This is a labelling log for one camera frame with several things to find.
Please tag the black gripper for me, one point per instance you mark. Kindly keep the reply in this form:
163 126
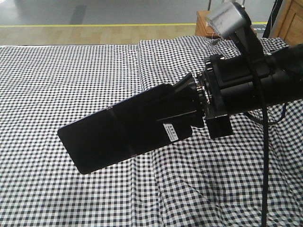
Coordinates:
227 89

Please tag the black smartphone with sticker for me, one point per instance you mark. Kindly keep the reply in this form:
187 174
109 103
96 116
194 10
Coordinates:
120 132

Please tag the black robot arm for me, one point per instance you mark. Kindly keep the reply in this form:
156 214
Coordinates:
277 76

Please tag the black white checkered bed sheet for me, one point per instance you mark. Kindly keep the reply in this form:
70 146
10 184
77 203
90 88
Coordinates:
198 182

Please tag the checkered folded quilt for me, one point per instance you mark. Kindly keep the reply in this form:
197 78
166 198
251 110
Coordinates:
168 61

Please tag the wooden nightstand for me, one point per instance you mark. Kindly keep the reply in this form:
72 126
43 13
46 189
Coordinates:
202 27

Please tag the wooden cabinet with drawers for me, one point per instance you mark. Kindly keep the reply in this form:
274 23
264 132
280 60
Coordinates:
289 22

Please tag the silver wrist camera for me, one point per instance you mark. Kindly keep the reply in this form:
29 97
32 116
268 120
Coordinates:
227 18

